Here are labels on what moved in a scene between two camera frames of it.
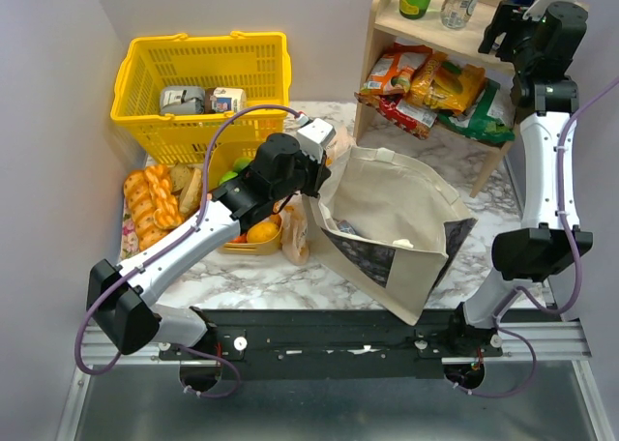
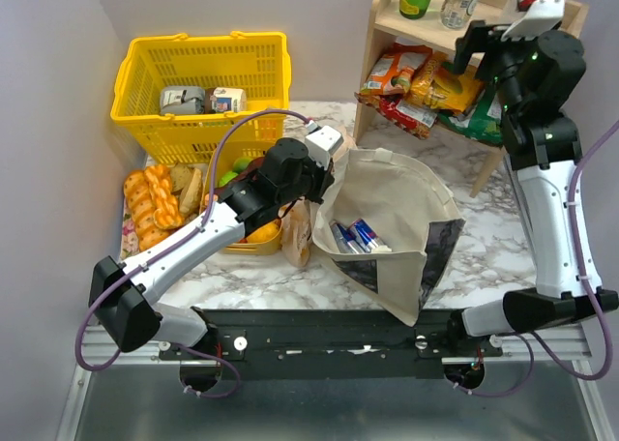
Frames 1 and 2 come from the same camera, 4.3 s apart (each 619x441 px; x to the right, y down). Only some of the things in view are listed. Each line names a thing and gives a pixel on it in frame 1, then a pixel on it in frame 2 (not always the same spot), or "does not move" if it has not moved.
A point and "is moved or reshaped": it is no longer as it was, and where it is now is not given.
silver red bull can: (345, 226) is moved or reshaped
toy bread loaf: (139, 200) does not move
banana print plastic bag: (291, 211) does not move
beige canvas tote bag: (387, 224) does not move
